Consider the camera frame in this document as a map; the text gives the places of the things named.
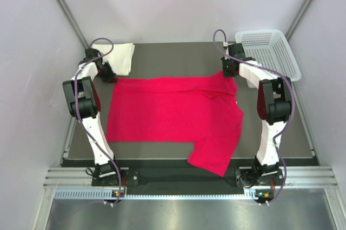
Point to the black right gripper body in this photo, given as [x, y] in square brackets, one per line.
[226, 67]

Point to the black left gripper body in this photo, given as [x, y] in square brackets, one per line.
[106, 74]

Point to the pink red t shirt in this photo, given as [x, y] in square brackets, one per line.
[198, 110]

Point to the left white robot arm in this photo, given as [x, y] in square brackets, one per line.
[84, 104]

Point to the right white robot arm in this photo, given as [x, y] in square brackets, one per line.
[274, 105]

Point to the folded cream white t shirt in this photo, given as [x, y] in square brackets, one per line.
[120, 58]

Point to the white perforated plastic basket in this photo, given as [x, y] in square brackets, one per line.
[270, 48]

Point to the left aluminium frame post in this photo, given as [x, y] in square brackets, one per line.
[72, 22]

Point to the aluminium frame post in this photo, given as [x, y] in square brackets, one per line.
[298, 18]
[72, 22]

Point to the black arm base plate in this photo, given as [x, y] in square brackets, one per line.
[235, 177]

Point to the right aluminium frame post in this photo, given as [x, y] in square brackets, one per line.
[298, 18]

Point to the slotted grey cable duct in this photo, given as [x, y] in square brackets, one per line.
[110, 194]

